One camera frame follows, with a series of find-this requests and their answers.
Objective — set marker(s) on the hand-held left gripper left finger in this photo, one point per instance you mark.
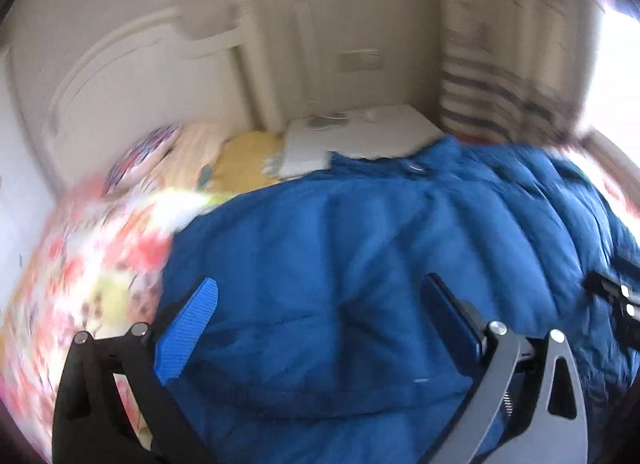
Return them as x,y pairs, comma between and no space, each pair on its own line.
187,324

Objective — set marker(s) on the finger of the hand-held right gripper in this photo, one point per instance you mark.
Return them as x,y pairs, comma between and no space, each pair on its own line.
612,289

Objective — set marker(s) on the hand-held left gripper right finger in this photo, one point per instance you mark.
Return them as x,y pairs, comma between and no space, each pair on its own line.
452,311

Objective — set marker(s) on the blue puffer jacket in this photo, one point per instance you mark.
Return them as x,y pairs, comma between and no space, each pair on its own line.
350,234

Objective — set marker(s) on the floral blanket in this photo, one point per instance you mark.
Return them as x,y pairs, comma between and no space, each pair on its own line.
75,254

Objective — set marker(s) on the red blue patterned pillow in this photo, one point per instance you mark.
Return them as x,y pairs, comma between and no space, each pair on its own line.
137,157

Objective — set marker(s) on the pink striped pillow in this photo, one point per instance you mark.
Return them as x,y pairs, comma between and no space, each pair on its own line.
192,149

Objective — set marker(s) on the yellow bed sheet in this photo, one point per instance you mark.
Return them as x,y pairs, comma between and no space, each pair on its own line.
245,154

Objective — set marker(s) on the white nightstand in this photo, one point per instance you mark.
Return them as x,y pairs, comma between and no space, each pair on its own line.
370,137

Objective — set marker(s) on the beige striped curtain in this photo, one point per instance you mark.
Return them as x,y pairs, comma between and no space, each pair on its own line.
495,69

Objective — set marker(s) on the white bed headboard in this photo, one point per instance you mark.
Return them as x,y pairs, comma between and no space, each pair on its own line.
125,69

